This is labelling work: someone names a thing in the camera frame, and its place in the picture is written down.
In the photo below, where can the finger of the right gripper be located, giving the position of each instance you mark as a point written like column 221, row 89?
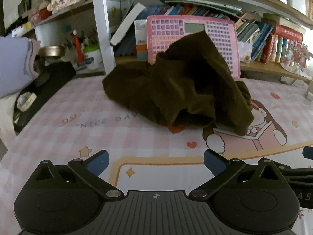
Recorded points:
column 307, row 152

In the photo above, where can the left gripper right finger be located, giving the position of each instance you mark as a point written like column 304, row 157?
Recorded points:
column 223, row 170

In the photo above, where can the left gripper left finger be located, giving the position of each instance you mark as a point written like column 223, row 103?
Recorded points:
column 89, row 170

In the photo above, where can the dark brown garment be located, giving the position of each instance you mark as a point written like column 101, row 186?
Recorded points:
column 189, row 85

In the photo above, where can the folded lavender clothes stack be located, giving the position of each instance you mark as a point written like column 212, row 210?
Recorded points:
column 17, row 63

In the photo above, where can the pink cartoon desk mat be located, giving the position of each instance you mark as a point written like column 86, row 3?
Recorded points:
column 79, row 120

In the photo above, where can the colourful flower ornament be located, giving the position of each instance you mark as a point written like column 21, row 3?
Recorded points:
column 294, row 58

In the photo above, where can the black storage bag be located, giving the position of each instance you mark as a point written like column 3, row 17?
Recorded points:
column 37, row 93

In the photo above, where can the white pen holder cup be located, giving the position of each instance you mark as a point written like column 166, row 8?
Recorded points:
column 93, row 57

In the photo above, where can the small white card box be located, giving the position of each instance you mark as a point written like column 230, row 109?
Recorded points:
column 245, row 50

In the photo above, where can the red thick book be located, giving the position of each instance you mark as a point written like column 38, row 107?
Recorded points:
column 277, row 43

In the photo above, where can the brass bowl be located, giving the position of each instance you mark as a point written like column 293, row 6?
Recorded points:
column 52, row 52

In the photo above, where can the pink keyboard learning toy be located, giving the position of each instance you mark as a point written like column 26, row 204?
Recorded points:
column 163, row 30

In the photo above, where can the white leaning book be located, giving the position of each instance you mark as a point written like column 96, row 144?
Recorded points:
column 126, row 24

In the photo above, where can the white shelf post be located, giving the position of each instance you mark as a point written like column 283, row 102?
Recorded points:
column 103, row 30

